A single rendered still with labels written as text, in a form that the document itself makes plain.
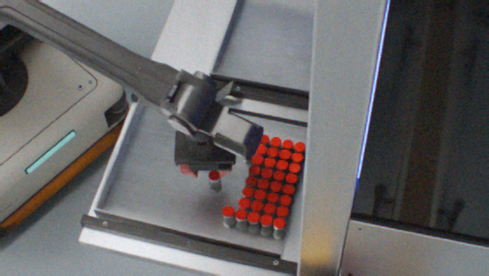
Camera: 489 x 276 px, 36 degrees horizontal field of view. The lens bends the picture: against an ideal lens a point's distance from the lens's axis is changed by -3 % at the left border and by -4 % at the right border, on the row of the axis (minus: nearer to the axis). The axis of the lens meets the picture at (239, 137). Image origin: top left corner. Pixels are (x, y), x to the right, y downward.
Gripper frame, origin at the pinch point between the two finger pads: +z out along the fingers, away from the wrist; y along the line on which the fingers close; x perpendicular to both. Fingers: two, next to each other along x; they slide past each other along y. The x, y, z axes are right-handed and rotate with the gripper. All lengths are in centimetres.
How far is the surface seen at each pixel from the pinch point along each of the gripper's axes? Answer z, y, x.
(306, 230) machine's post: -22.7, 15.5, -22.5
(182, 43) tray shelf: 5.0, -6.6, 33.8
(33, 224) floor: 93, -63, 36
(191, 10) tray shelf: 5.1, -5.2, 42.8
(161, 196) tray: 4.4, -9.0, -2.4
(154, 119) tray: 4.6, -11.1, 14.7
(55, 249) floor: 93, -54, 27
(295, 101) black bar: 2.9, 15.9, 17.0
